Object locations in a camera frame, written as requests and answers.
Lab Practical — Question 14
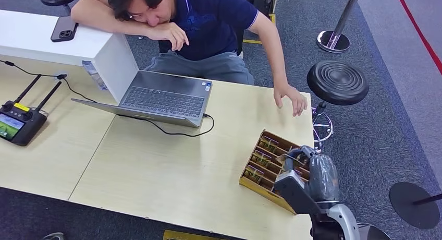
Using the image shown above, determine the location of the person's hand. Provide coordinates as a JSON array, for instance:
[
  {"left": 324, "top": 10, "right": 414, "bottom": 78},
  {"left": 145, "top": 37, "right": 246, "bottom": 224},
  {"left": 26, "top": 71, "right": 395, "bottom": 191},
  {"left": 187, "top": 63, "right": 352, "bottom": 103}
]
[
  {"left": 273, "top": 83, "right": 308, "bottom": 117},
  {"left": 146, "top": 22, "right": 190, "bottom": 52}
]

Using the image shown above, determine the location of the red barrier belt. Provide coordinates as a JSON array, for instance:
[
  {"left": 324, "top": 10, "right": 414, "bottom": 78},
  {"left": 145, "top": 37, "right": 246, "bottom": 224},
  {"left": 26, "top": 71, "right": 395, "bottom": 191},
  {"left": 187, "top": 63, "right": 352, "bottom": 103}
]
[{"left": 395, "top": 0, "right": 442, "bottom": 75}]

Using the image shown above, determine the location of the chrome rimmed round base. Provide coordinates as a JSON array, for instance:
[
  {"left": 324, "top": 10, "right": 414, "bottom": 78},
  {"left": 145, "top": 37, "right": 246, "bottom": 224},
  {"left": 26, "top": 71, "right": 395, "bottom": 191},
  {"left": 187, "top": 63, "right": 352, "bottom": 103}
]
[{"left": 357, "top": 223, "right": 392, "bottom": 240}]

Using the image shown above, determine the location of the grey laptop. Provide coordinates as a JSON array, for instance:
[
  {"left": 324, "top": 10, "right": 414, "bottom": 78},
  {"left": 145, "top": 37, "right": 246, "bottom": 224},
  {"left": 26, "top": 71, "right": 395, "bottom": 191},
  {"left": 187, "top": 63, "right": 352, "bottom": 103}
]
[{"left": 71, "top": 70, "right": 213, "bottom": 128}]

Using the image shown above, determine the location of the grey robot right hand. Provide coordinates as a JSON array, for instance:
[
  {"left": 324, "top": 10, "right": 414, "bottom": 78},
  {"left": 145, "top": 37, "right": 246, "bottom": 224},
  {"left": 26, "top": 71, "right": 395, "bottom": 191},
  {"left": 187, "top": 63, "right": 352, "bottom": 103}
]
[{"left": 283, "top": 145, "right": 340, "bottom": 203}]

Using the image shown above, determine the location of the black stanchion base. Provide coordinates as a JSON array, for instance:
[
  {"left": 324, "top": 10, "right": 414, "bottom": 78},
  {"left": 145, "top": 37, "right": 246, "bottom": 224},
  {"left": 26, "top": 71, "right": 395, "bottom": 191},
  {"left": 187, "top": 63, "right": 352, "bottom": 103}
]
[{"left": 389, "top": 182, "right": 442, "bottom": 230}]

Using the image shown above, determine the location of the chrome stanchion post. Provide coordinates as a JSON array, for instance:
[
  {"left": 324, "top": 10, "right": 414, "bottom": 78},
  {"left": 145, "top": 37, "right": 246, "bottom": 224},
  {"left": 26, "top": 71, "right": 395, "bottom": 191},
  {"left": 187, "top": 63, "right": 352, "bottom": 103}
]
[{"left": 316, "top": 0, "right": 364, "bottom": 54}]

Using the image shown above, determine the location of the black remote controller with screen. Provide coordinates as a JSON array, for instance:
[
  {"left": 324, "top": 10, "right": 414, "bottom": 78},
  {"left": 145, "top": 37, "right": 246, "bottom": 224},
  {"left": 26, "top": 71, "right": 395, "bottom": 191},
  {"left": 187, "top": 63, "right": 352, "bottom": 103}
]
[{"left": 0, "top": 74, "right": 63, "bottom": 147}]

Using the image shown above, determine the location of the thin black cable with plug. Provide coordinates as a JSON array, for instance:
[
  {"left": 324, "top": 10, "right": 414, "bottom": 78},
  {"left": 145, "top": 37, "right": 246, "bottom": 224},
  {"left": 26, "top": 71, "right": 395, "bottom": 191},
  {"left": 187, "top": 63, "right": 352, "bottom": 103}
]
[{"left": 0, "top": 59, "right": 97, "bottom": 104}]

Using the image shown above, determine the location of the clear sleeved card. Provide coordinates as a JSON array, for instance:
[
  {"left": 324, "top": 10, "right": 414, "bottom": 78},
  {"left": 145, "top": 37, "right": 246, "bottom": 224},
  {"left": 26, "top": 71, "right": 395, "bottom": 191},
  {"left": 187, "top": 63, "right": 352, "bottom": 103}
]
[
  {"left": 250, "top": 151, "right": 272, "bottom": 167},
  {"left": 243, "top": 165, "right": 265, "bottom": 183},
  {"left": 259, "top": 137, "right": 279, "bottom": 154},
  {"left": 275, "top": 153, "right": 297, "bottom": 167}
]

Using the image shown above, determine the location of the person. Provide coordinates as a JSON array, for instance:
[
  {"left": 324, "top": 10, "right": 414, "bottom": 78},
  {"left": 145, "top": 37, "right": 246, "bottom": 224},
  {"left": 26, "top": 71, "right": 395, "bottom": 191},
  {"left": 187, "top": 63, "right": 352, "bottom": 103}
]
[{"left": 70, "top": 0, "right": 308, "bottom": 117}]

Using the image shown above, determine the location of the black smartphone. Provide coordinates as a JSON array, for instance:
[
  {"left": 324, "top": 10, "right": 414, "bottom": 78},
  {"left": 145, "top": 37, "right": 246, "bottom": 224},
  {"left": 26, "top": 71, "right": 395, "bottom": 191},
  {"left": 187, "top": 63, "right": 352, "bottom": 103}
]
[{"left": 50, "top": 16, "right": 80, "bottom": 43}]

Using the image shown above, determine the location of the white box cabinet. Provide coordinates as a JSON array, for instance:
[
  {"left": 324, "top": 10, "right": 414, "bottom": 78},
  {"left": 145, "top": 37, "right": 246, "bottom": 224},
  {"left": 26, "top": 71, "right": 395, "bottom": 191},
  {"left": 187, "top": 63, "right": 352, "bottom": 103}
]
[{"left": 0, "top": 9, "right": 140, "bottom": 104}]

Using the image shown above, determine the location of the clear plastic water bottle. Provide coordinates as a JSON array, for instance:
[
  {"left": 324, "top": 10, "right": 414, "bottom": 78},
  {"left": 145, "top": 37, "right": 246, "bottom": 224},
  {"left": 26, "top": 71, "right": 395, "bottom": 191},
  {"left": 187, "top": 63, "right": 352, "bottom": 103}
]
[{"left": 81, "top": 60, "right": 108, "bottom": 91}]

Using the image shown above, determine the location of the wooden card holder box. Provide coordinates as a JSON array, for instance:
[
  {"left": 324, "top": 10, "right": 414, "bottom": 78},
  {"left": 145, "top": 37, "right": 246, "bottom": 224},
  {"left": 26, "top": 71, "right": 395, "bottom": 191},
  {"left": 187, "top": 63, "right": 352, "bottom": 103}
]
[{"left": 239, "top": 129, "right": 312, "bottom": 215}]

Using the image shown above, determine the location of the black round stool chrome ring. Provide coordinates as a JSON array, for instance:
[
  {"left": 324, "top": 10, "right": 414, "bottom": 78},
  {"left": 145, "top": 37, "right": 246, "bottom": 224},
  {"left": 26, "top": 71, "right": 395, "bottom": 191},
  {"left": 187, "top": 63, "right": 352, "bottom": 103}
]
[{"left": 306, "top": 60, "right": 370, "bottom": 153}]

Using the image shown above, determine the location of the person's left hand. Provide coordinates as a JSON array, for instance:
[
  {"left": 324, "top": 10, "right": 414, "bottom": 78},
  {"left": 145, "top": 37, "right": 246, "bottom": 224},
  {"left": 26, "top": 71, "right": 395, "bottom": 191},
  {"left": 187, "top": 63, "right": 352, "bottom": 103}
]
[{"left": 273, "top": 83, "right": 308, "bottom": 117}]

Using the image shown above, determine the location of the person's right hand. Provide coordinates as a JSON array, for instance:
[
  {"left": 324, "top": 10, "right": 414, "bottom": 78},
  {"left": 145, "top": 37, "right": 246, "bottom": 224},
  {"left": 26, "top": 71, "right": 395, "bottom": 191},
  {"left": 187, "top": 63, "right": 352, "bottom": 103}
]
[{"left": 146, "top": 22, "right": 190, "bottom": 52}]

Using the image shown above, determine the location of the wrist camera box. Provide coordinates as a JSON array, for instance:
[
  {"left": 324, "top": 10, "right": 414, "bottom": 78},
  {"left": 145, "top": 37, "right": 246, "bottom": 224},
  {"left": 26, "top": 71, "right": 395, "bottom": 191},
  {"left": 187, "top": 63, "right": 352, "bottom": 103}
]
[{"left": 273, "top": 171, "right": 323, "bottom": 217}]

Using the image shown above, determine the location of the black laptop power cable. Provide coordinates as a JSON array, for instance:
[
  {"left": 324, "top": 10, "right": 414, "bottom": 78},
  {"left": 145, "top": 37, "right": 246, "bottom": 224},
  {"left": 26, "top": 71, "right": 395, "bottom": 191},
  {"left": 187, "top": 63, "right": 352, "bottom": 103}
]
[{"left": 117, "top": 113, "right": 215, "bottom": 138}]

